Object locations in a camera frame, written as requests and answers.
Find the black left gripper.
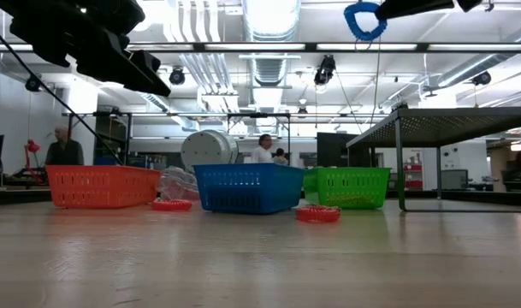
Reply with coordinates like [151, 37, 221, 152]
[0, 0, 172, 97]

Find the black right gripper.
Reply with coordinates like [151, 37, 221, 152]
[374, 0, 483, 21]

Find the blue coil wristband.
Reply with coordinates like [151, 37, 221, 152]
[343, 1, 388, 43]

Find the orange plastic basket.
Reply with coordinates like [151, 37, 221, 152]
[45, 164, 162, 210]

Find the orange coil wristband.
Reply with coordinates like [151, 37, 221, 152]
[151, 198, 193, 212]
[295, 204, 342, 224]

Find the blue plastic basket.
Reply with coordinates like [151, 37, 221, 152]
[192, 163, 305, 215]

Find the green plastic basket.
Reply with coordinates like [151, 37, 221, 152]
[302, 167, 392, 210]

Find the red desk lamp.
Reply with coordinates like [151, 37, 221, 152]
[24, 139, 42, 172]

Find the black ceiling spotlight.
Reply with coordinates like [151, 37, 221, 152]
[169, 67, 186, 86]
[471, 70, 492, 86]
[24, 74, 44, 93]

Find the white cylindrical appliance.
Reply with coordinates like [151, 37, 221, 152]
[181, 129, 240, 172]

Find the clear plastic bag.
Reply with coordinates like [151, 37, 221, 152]
[157, 166, 201, 202]

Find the grey perforated metal shelf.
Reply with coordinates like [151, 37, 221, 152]
[346, 106, 521, 214]

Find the large black monitor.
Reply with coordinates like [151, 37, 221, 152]
[316, 132, 349, 168]

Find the red white storage shelf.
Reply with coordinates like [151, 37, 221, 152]
[403, 149, 425, 191]

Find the grey cabinet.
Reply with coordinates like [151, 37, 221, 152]
[440, 169, 470, 191]

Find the wooden cabinet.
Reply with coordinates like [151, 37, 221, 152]
[487, 139, 521, 193]

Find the black aluminium rig frame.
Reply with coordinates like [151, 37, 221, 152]
[0, 41, 521, 205]

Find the black background workstation frame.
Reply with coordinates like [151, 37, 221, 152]
[62, 111, 398, 168]

